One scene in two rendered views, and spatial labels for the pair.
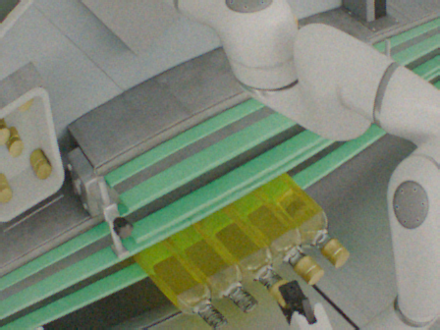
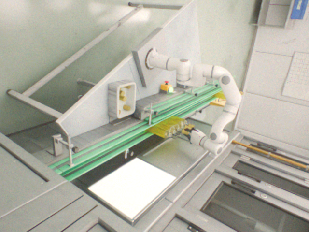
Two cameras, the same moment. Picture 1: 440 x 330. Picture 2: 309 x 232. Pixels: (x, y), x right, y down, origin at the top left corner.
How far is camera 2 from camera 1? 1.01 m
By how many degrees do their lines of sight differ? 30
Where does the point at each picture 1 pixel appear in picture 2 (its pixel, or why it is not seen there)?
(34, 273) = (128, 132)
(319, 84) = (199, 72)
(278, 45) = (189, 69)
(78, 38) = (135, 78)
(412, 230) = (227, 84)
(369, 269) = not seen: hidden behind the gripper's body
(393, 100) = (215, 69)
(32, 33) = (127, 70)
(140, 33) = (147, 81)
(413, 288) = (231, 95)
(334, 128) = (199, 82)
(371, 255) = not seen: hidden behind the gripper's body
